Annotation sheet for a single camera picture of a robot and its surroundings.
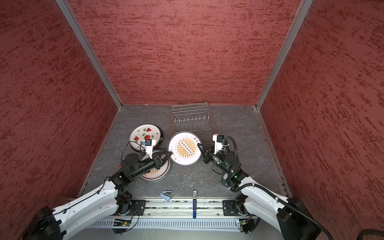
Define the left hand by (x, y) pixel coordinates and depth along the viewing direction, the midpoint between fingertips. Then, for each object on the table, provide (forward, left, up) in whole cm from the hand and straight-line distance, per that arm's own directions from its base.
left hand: (172, 156), depth 74 cm
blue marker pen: (-19, -12, -16) cm, 27 cm away
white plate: (-5, +9, -14) cm, 17 cm away
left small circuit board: (-27, +26, -20) cm, 42 cm away
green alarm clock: (-8, -28, -13) cm, 32 cm away
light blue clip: (-16, +3, -16) cm, 22 cm away
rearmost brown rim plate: (+4, -6, +4) cm, 8 cm away
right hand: (+3, -12, +4) cm, 13 cm away
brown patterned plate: (0, +7, +5) cm, 9 cm away
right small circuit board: (-26, -36, -18) cm, 48 cm away
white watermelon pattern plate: (+24, +26, -14) cm, 38 cm away
